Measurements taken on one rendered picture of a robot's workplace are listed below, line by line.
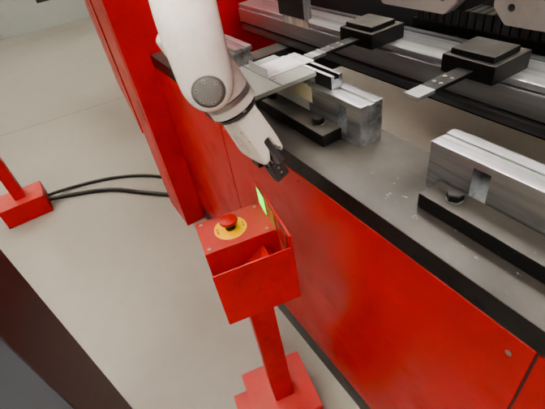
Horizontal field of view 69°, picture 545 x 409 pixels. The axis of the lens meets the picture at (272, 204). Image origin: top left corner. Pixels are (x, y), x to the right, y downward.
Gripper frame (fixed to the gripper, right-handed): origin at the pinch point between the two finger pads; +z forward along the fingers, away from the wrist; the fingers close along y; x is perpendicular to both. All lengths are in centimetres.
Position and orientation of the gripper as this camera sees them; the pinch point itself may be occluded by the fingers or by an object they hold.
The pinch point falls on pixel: (276, 169)
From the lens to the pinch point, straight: 78.0
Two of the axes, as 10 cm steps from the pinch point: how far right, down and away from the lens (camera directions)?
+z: 4.7, 6.3, 6.2
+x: 7.0, -6.9, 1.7
